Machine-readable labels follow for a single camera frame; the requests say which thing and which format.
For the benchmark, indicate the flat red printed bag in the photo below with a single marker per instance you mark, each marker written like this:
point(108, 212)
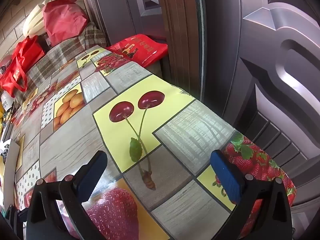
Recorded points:
point(142, 47)

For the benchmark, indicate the grey embossed door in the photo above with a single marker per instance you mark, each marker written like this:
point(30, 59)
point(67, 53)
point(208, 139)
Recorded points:
point(275, 67)

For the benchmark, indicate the cream ribbed cushion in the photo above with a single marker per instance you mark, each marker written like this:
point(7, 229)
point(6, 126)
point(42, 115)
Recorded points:
point(33, 22)

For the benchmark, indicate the fruit print tablecloth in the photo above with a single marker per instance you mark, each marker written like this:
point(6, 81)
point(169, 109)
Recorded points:
point(175, 152)

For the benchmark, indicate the dusty red fabric bag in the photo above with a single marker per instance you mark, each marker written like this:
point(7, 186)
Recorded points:
point(65, 22)

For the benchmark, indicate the white helmet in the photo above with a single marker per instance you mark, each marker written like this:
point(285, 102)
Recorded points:
point(5, 102)

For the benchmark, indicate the brown panelled door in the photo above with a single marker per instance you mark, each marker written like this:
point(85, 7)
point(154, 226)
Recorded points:
point(140, 10)

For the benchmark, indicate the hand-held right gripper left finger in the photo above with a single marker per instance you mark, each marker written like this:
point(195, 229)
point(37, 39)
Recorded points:
point(92, 173)

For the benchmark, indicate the glossy red tote bag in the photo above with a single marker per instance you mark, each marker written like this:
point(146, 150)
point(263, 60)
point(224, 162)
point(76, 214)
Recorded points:
point(22, 55)

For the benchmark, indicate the white cardboard box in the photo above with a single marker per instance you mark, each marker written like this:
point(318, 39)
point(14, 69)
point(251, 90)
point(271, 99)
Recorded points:
point(13, 155)

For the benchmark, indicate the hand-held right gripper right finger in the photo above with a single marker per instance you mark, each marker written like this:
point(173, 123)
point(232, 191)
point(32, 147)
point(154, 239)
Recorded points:
point(228, 178)

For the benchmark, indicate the brown plaid blanket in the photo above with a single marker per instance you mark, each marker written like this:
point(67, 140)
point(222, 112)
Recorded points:
point(50, 62)

